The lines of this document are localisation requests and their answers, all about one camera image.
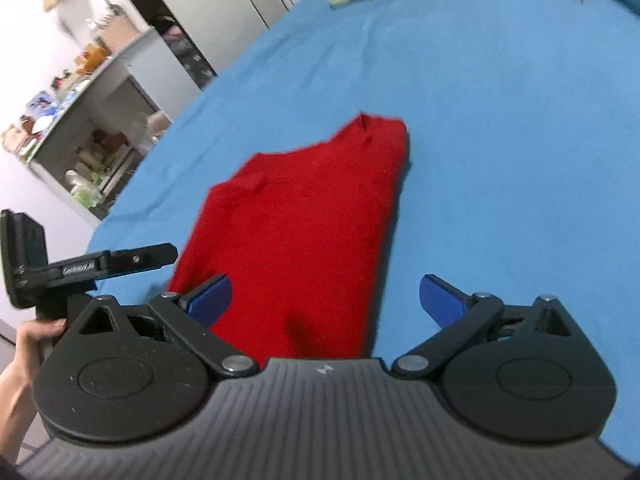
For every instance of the red sweater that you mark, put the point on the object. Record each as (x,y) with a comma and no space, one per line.
(300,230)

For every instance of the wicker basket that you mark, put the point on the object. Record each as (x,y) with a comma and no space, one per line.
(119,32)

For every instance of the blue bed sheet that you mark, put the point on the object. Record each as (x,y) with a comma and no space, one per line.
(500,160)

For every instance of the white plastic bag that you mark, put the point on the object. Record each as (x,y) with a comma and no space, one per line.
(157,125)

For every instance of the white desk with shelves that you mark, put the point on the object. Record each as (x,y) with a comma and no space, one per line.
(150,67)

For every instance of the person's left forearm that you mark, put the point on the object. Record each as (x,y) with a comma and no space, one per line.
(17,410)

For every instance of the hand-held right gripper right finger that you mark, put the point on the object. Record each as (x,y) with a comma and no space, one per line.
(442,300)

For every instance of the person's left hand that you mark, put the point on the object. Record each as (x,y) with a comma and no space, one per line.
(32,342)

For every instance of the orange container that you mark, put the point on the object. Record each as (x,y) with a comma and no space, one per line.
(96,56)

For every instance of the white wardrobe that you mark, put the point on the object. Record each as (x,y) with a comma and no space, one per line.
(215,5)

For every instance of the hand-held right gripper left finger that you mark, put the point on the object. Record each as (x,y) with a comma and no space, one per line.
(210,300)

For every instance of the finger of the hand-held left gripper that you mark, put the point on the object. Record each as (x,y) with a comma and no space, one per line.
(142,257)

